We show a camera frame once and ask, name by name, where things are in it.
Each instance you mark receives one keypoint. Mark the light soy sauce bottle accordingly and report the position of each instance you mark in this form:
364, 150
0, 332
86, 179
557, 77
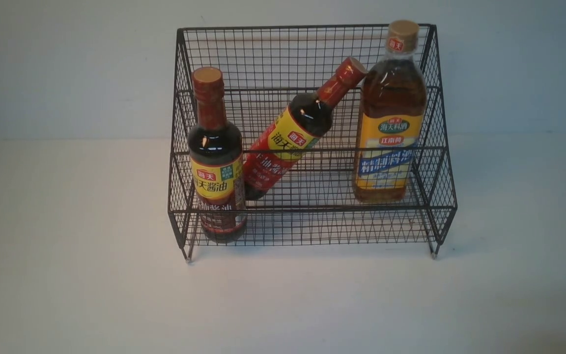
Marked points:
307, 118

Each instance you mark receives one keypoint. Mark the dark soy sauce bottle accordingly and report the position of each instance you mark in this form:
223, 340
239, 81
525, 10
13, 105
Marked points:
216, 157

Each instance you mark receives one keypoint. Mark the yellow-label cooking wine bottle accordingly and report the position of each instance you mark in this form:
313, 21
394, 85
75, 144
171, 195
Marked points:
393, 102

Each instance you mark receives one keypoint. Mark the black wire mesh shelf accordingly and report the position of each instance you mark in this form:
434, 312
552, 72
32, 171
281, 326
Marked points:
313, 203

